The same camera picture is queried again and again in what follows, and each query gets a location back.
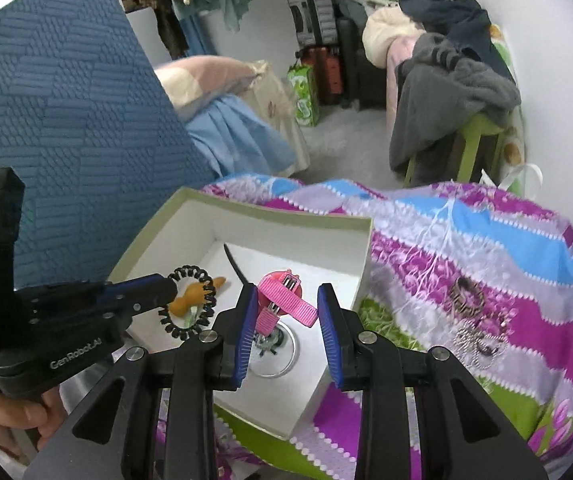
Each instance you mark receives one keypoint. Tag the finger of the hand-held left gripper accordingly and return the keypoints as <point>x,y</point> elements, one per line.
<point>144,290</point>

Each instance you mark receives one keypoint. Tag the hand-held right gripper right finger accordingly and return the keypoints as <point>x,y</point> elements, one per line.
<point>330,340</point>

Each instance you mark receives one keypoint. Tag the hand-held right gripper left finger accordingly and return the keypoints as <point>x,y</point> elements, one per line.
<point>245,340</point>

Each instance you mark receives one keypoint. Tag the silver bangle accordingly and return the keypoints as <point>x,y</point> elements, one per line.
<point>294,351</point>

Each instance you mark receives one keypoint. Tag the orange gourd pendant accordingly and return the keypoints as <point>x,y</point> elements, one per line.
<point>191,298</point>

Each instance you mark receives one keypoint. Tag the pink ribbon hair clip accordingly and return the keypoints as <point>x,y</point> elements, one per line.
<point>286,301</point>

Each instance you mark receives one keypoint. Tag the black hair stick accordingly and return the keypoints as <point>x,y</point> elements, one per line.
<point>231,260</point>

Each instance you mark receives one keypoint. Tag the green and white cardboard box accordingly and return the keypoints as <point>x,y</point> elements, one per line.
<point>296,240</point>

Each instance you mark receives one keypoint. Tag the person's left hand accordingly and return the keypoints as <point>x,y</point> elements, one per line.
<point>16,420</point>

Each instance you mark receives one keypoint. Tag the floral striped blanket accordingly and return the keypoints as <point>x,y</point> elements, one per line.
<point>466,240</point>

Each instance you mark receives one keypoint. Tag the light blue bed skirt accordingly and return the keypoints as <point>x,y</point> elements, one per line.
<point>236,135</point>

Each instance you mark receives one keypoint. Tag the large blue covered chair back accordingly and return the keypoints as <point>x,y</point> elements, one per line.
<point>66,110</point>

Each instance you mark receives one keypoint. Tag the pink and cream pillow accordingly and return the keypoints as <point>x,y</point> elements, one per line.
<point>206,80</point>

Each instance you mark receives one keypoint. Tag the cream floral fabric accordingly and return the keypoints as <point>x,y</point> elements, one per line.
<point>276,110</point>

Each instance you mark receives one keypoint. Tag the green shopping bag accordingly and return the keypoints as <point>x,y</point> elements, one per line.
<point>304,95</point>

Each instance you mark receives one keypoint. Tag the green stool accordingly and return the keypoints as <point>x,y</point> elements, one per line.
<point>476,135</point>

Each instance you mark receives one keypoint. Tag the white ribbon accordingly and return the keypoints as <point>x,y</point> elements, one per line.
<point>521,175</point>

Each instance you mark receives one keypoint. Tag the grey fleece garment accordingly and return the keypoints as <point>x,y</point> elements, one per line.
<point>441,105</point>

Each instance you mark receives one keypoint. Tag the red suitcase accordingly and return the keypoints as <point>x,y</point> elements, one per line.
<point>322,75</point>

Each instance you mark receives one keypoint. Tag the black suitcase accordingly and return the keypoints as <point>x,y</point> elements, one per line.
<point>361,65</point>

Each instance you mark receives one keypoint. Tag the pink quilt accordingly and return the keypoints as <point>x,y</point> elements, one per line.
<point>399,70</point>

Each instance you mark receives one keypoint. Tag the green patterned cushion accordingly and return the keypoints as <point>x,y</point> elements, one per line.
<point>509,125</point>

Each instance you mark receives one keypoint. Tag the cream quilt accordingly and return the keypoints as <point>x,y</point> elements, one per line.
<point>391,35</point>

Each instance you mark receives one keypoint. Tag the dark navy garment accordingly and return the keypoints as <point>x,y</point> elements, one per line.
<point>456,20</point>

